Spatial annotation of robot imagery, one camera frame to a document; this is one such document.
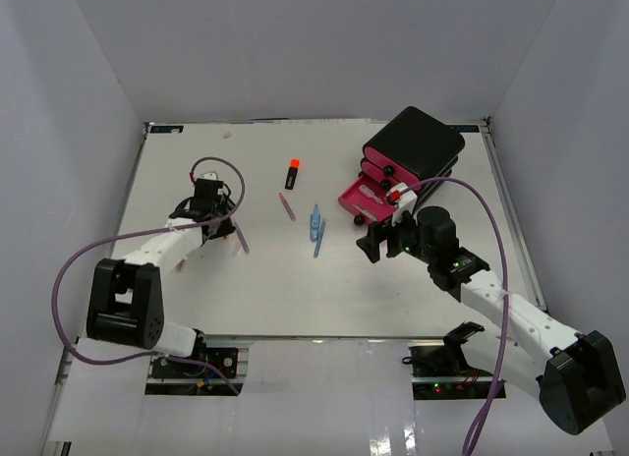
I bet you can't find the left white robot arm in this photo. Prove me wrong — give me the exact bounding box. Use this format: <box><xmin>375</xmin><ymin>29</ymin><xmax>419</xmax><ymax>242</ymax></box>
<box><xmin>86</xmin><ymin>171</ymin><xmax>235</xmax><ymax>376</ymax></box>

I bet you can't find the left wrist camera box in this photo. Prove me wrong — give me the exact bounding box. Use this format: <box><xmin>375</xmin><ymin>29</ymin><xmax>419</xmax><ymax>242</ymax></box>
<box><xmin>197</xmin><ymin>170</ymin><xmax>220</xmax><ymax>182</ymax></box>

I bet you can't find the orange cap black highlighter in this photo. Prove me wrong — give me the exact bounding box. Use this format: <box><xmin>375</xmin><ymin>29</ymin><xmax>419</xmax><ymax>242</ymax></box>
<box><xmin>284</xmin><ymin>158</ymin><xmax>301</xmax><ymax>190</ymax></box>

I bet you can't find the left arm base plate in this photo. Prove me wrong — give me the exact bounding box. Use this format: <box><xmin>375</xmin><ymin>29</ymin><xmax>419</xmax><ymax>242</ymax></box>
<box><xmin>149</xmin><ymin>347</ymin><xmax>239</xmax><ymax>379</ymax></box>

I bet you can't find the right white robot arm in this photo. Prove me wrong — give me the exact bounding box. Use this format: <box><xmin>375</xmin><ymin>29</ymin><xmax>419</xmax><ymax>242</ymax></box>
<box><xmin>356</xmin><ymin>207</ymin><xmax>626</xmax><ymax>435</ymax></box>

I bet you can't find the uncapped purple red-tip pen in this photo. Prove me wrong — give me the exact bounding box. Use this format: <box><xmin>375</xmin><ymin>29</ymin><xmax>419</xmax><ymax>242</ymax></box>
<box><xmin>278</xmin><ymin>193</ymin><xmax>296</xmax><ymax>222</ymax></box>

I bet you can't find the pink translucent correction pen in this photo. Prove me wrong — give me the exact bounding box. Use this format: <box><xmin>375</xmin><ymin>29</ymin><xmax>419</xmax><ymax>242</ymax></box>
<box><xmin>358</xmin><ymin>184</ymin><xmax>384</xmax><ymax>205</ymax></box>

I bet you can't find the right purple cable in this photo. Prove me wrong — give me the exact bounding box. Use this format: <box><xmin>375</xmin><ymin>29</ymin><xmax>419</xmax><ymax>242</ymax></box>
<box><xmin>397</xmin><ymin>176</ymin><xmax>517</xmax><ymax>456</ymax></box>

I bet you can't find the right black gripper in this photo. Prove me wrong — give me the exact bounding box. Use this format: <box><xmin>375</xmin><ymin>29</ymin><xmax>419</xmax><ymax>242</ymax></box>
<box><xmin>357</xmin><ymin>204</ymin><xmax>435</xmax><ymax>265</ymax></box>

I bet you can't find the blue slim highlighter pen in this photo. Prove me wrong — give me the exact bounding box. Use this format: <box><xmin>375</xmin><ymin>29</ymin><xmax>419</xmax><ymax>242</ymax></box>
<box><xmin>314</xmin><ymin>217</ymin><xmax>326</xmax><ymax>258</ymax></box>

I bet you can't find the dark blue table label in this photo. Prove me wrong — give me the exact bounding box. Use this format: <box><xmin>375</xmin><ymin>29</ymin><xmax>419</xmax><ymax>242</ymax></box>
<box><xmin>149</xmin><ymin>125</ymin><xmax>184</xmax><ymax>134</ymax></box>

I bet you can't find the purple slim highlighter pen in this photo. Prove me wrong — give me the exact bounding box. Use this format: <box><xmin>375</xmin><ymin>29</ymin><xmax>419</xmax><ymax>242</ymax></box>
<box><xmin>233</xmin><ymin>220</ymin><xmax>251</xmax><ymax>255</ymax></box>

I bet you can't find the right dark table label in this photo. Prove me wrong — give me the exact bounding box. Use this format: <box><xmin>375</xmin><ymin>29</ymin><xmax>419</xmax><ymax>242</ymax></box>
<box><xmin>450</xmin><ymin>125</ymin><xmax>480</xmax><ymax>134</ymax></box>

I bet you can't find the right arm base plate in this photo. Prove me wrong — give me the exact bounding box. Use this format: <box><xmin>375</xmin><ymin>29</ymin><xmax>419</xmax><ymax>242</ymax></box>
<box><xmin>402</xmin><ymin>345</ymin><xmax>490</xmax><ymax>378</ymax></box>

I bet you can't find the black pink drawer organizer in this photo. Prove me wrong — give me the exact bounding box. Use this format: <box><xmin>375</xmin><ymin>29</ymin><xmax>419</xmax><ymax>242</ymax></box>
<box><xmin>338</xmin><ymin>106</ymin><xmax>465</xmax><ymax>227</ymax></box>

